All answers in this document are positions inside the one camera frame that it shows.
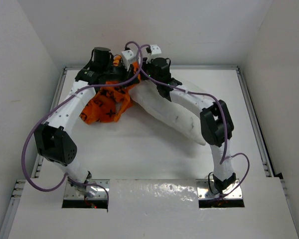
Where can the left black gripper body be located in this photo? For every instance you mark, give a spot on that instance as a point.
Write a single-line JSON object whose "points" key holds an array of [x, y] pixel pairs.
{"points": [[115, 73]]}

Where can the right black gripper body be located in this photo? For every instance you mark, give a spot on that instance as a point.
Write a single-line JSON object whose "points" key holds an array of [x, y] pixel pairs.
{"points": [[147, 66]]}

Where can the orange patterned pillowcase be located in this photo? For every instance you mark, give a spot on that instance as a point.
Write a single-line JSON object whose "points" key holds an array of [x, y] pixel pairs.
{"points": [[109, 103]]}

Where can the white pillow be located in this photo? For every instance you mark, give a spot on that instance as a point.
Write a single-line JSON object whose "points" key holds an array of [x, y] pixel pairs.
{"points": [[173, 115]]}

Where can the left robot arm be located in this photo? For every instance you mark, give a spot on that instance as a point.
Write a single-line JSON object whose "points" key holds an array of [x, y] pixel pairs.
{"points": [[53, 134]]}

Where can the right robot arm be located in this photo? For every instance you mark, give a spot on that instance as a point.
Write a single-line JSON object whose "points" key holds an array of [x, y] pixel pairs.
{"points": [[215, 121]]}

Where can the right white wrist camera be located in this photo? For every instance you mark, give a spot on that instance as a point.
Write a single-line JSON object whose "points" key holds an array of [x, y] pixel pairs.
{"points": [[155, 50]]}

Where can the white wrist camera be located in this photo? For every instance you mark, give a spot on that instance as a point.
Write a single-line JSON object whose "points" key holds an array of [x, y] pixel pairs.
{"points": [[128, 58], [155, 50]]}

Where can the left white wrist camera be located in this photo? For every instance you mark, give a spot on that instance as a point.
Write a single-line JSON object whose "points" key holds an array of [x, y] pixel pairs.
{"points": [[128, 58]]}

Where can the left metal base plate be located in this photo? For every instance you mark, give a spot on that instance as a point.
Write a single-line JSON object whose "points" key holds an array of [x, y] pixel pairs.
{"points": [[95, 192]]}

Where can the metal base plate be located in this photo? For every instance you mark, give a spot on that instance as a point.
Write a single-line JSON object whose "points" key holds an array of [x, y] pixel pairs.
{"points": [[207, 191], [95, 192]]}

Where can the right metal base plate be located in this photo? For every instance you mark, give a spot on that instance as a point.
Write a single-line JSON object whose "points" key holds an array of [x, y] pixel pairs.
{"points": [[207, 191]]}

